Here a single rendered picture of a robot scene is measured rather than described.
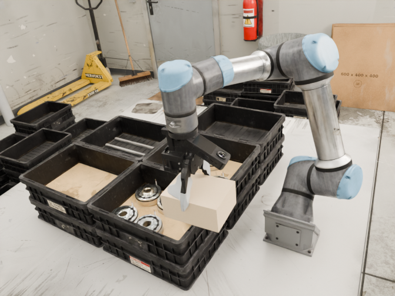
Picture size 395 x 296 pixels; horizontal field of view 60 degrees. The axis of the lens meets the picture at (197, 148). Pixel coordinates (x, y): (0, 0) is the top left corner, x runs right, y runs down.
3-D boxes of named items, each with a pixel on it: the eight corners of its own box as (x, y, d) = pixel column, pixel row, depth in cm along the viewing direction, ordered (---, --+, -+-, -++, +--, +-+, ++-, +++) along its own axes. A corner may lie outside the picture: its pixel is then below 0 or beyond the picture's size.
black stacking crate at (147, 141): (183, 149, 166) (181, 128, 160) (145, 184, 145) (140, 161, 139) (123, 134, 185) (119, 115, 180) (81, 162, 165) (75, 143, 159)
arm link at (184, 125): (201, 106, 80) (185, 121, 74) (203, 123, 82) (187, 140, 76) (174, 102, 83) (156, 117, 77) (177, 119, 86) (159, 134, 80)
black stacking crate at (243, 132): (285, 136, 167) (286, 115, 161) (261, 168, 147) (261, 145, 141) (214, 123, 187) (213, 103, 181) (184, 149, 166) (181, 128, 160)
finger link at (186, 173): (185, 191, 86) (191, 158, 86) (191, 193, 85) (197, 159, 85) (176, 192, 82) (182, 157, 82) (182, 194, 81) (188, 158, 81)
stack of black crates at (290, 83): (295, 117, 323) (298, 70, 300) (285, 134, 299) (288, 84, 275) (252, 111, 342) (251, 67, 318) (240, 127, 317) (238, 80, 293)
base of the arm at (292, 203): (310, 227, 127) (316, 201, 129) (315, 225, 113) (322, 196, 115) (270, 214, 131) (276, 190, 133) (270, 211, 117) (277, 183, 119)
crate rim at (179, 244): (228, 191, 120) (227, 186, 119) (180, 251, 99) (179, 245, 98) (141, 165, 140) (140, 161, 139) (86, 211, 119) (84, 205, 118)
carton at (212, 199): (236, 202, 94) (235, 181, 90) (218, 232, 85) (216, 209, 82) (186, 189, 101) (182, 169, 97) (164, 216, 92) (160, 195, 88)
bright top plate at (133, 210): (143, 210, 124) (143, 209, 124) (126, 229, 117) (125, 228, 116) (121, 203, 129) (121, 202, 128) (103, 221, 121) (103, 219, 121)
